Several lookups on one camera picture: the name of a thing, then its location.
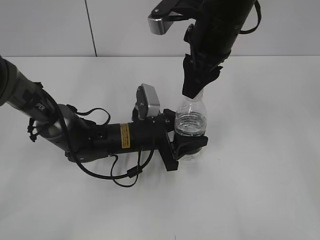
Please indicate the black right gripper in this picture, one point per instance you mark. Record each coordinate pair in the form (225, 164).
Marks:
(211, 40)

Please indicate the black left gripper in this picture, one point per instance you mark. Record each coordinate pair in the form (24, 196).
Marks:
(150, 133)

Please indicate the clear Cestbon water bottle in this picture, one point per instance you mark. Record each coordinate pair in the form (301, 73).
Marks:
(191, 118)

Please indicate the white green bottle cap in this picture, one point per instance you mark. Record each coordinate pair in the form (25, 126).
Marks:
(199, 96)

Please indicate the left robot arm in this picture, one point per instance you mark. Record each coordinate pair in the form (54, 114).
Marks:
(85, 141)

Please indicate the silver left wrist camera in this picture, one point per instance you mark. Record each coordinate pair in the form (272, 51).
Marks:
(147, 101)

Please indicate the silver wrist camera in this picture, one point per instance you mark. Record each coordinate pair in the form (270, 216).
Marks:
(147, 101)
(167, 12)

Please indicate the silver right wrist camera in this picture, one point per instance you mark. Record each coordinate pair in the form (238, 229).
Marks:
(167, 12)

